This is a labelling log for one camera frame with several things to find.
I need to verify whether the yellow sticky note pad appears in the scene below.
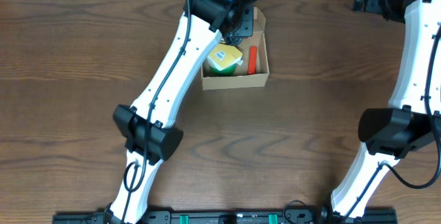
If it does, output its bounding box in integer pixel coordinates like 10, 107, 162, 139
207, 43, 243, 71

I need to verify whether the black correction tape dispenser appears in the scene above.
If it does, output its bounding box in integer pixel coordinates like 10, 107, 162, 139
224, 36, 243, 46

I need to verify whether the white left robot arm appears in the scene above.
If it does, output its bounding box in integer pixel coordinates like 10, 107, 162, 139
104, 0, 257, 223

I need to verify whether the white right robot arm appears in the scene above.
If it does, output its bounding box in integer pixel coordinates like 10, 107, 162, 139
319, 0, 440, 223

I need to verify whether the green tape roll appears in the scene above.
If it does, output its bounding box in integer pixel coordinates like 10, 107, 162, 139
209, 64, 237, 77

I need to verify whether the brown cardboard box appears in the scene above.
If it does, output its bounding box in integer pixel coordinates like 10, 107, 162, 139
201, 7, 269, 90

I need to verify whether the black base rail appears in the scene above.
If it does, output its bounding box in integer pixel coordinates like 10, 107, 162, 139
52, 208, 398, 224

